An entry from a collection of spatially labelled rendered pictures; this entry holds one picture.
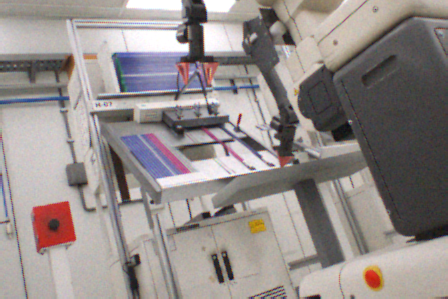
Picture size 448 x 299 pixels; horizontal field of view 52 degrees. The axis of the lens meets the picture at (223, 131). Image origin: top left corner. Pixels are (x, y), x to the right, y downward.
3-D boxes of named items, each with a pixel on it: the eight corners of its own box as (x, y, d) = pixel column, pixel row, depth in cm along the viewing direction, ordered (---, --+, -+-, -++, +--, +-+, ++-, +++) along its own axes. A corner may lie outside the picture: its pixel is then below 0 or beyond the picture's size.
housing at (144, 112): (217, 125, 266) (220, 102, 260) (138, 133, 240) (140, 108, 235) (211, 119, 272) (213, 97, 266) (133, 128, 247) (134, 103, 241)
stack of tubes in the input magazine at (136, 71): (208, 87, 268) (195, 49, 276) (124, 92, 242) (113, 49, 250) (199, 97, 278) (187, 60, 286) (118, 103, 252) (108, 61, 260)
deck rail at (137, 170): (160, 204, 180) (162, 190, 178) (156, 205, 179) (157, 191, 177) (104, 132, 234) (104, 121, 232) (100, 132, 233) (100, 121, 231)
